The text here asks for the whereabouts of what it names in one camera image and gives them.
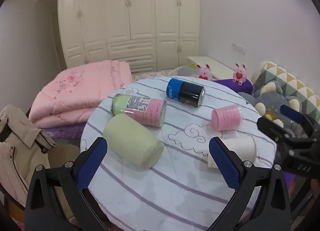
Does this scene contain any pink and green labelled bottle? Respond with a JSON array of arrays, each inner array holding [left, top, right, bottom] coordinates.
[[111, 94, 167, 128]]

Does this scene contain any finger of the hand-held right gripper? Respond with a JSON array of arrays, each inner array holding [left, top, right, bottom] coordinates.
[[280, 104, 320, 132], [257, 116, 298, 144]]

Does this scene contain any pink cup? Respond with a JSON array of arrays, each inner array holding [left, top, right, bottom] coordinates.
[[211, 104, 243, 131]]

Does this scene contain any pink bunny plush toy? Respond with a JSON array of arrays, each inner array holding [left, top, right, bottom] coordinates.
[[195, 63, 213, 81], [233, 63, 248, 83]]

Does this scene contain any purple pillow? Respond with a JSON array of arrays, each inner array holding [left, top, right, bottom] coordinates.
[[214, 78, 253, 94]]

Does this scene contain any cream wardrobe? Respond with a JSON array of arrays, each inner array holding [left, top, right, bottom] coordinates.
[[57, 0, 200, 74]]

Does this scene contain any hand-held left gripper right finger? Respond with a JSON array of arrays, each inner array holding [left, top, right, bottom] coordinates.
[[209, 136, 292, 231]]

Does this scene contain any grey plush toy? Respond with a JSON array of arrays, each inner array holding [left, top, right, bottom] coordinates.
[[237, 81, 308, 139]]

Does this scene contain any light green cup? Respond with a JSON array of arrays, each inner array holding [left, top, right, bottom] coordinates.
[[103, 114, 164, 171]]

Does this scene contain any grey and green pillow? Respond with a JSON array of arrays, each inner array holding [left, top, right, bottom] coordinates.
[[176, 64, 200, 76]]

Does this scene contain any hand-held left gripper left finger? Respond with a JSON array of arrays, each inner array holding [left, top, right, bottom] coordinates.
[[24, 136, 110, 231]]

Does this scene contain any striped white tablecloth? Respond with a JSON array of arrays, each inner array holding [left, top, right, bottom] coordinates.
[[79, 76, 278, 231]]

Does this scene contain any blue and black can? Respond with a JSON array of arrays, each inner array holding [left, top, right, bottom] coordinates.
[[166, 78, 206, 108]]

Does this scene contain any beige jacket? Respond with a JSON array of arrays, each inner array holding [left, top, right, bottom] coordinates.
[[0, 104, 57, 208]]

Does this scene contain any folded pink quilt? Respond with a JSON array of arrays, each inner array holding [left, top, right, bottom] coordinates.
[[28, 60, 133, 129]]

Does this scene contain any white cup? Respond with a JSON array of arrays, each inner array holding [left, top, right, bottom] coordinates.
[[207, 134, 258, 169]]

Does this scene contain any white bedside bench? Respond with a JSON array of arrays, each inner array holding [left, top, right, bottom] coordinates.
[[187, 56, 237, 80]]

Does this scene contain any purple bed sheet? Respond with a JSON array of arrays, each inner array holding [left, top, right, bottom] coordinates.
[[42, 121, 88, 139]]

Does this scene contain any triangle patterned cushion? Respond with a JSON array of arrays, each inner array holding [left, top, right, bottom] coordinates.
[[252, 61, 320, 121]]

